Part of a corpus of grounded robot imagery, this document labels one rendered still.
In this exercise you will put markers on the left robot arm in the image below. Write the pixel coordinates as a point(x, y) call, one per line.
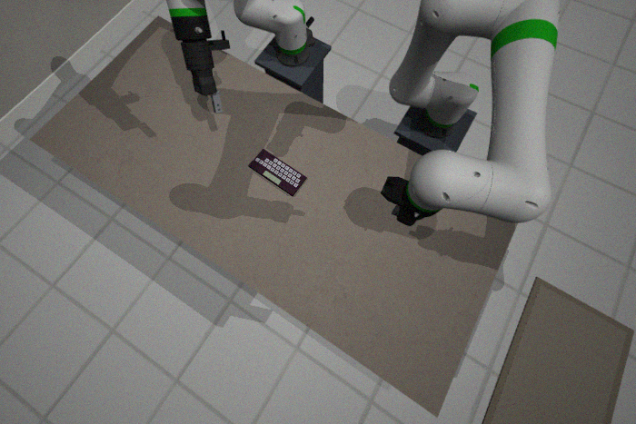
point(513, 184)

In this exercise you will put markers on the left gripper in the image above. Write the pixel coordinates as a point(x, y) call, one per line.
point(395, 192)

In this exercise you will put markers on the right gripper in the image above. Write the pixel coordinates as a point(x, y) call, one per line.
point(194, 30)

